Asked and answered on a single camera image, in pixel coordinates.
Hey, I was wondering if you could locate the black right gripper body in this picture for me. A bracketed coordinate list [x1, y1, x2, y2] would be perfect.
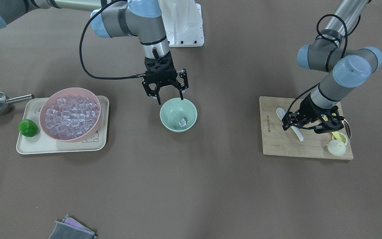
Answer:
[142, 52, 180, 97]

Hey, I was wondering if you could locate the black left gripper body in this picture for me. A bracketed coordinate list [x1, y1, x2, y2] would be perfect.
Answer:
[290, 96, 335, 128]

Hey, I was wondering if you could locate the clear ice cube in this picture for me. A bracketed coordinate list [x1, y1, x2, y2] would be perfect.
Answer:
[178, 118, 187, 128]

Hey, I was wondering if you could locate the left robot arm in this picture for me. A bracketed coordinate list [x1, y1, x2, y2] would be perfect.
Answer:
[282, 0, 382, 134]

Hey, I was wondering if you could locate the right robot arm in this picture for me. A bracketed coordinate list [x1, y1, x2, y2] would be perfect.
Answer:
[0, 0, 189, 103]

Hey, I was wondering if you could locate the mint green bowl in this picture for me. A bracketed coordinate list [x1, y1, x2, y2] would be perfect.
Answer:
[159, 97, 198, 132]

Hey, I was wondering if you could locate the pile of clear ice cubes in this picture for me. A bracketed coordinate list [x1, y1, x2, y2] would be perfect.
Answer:
[43, 95, 100, 140]

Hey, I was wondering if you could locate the pink bowl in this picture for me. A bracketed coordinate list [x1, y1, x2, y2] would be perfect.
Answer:
[39, 87, 101, 142]

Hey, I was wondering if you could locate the yellow plastic knife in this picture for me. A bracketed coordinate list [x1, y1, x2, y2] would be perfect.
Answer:
[322, 113, 347, 144]

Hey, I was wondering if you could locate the lemon slice under knife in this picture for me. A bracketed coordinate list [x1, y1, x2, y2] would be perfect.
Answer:
[332, 131, 349, 145]

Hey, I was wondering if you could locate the bamboo cutting board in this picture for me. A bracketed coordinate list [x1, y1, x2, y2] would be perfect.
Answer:
[259, 96, 354, 160]

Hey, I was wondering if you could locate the white steamed bun toy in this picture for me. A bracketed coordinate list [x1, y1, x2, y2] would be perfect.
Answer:
[326, 139, 346, 156]

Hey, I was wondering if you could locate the cream rectangular tray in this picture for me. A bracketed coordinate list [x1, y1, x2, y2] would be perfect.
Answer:
[16, 96, 109, 154]

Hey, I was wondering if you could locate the green lime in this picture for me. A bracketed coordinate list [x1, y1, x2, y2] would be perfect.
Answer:
[18, 119, 38, 137]

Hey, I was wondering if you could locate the grey folded cloth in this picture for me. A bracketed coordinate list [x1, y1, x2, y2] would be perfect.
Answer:
[49, 216, 97, 239]

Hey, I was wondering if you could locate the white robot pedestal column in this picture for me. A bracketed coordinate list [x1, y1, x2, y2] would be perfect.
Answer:
[158, 0, 205, 47]

